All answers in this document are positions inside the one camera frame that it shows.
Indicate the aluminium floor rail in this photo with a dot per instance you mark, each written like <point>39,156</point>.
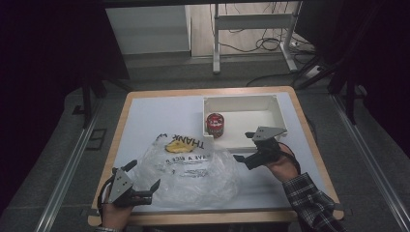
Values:
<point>370,154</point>
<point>69,170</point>

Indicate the black stand legs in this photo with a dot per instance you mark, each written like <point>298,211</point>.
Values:
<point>350,93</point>
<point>86,96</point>

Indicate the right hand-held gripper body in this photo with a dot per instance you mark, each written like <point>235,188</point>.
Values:
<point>266,151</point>

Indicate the white metal desk frame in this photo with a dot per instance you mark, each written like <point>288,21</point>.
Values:
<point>253,22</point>

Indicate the white cabinet panel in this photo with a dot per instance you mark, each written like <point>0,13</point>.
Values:
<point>148,30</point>

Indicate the red can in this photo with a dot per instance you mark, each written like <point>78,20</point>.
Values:
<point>215,125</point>

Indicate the clear plastic bag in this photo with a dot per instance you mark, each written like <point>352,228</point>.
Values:
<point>193,188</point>

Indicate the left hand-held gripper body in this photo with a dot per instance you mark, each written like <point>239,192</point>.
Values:
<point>122,186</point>

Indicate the person's left hand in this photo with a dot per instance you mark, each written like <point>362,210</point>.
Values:
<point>114,216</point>

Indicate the white plastic box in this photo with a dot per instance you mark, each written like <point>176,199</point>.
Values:
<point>240,121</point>

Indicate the person's right hand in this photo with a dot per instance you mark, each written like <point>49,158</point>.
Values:
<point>286,167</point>

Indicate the white power strip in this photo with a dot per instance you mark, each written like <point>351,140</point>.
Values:
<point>313,72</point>

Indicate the black floor plate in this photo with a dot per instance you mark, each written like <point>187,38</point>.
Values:
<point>96,139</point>

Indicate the yellow banana peel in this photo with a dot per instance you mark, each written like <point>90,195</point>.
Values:
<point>177,147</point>

